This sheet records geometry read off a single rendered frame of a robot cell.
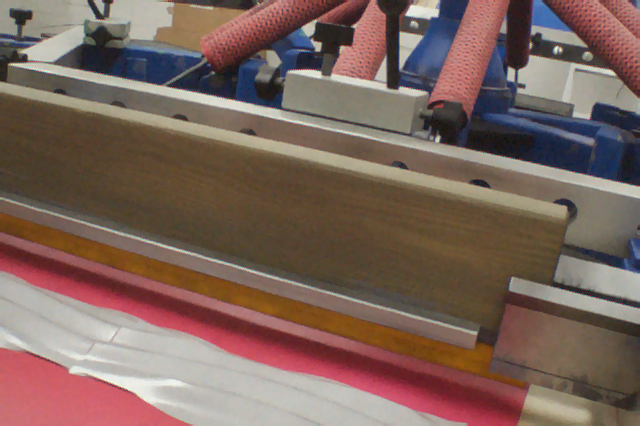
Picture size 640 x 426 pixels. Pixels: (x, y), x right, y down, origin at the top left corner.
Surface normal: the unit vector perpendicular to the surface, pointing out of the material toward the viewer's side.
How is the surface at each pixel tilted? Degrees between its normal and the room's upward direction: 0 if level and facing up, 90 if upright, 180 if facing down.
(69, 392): 1
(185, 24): 91
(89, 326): 32
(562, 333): 89
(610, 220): 89
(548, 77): 90
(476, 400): 1
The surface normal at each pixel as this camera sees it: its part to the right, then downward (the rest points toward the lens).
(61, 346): -0.04, -0.69
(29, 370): 0.15, -0.95
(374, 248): -0.34, 0.19
